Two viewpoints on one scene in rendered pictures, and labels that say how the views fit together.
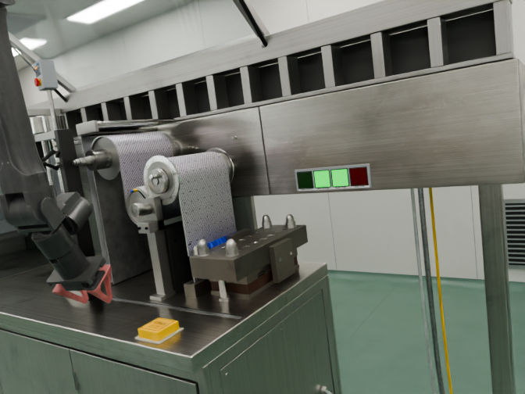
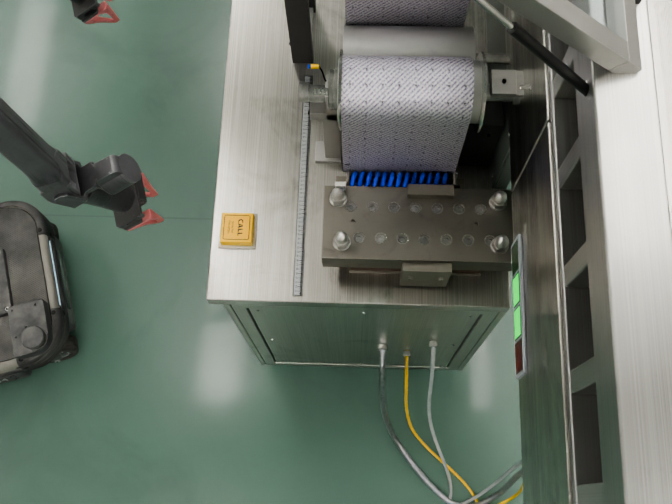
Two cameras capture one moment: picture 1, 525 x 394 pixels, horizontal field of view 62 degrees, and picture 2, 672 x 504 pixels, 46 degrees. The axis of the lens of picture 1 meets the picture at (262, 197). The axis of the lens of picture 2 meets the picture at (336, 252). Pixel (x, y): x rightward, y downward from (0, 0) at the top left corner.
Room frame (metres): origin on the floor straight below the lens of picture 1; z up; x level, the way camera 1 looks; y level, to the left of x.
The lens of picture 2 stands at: (0.90, -0.34, 2.55)
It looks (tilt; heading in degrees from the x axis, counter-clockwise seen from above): 72 degrees down; 61
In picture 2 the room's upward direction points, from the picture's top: 4 degrees counter-clockwise
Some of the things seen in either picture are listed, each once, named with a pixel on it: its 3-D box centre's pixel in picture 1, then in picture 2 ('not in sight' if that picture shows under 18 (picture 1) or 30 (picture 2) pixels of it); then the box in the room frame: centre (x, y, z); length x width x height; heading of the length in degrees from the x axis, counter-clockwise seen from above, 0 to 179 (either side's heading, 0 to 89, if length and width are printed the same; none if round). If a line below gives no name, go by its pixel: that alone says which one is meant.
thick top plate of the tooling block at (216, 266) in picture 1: (253, 248); (419, 228); (1.33, 0.05, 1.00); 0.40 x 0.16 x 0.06; 145
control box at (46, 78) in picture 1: (43, 75); not in sight; (1.64, 0.72, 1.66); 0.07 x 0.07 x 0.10; 42
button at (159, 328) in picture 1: (158, 329); (237, 229); (1.01, 0.29, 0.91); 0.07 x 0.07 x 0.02; 55
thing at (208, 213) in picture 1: (209, 216); (401, 152); (1.36, 0.17, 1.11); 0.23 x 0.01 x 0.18; 145
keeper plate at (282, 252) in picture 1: (283, 259); (424, 275); (1.29, -0.04, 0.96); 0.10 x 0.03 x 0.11; 145
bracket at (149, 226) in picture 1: (154, 248); (325, 122); (1.28, 0.34, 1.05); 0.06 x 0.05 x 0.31; 145
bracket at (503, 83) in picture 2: not in sight; (507, 83); (1.54, 0.12, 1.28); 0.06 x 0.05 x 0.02; 145
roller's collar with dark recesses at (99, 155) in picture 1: (98, 159); not in sight; (1.42, 0.51, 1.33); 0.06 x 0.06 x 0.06; 55
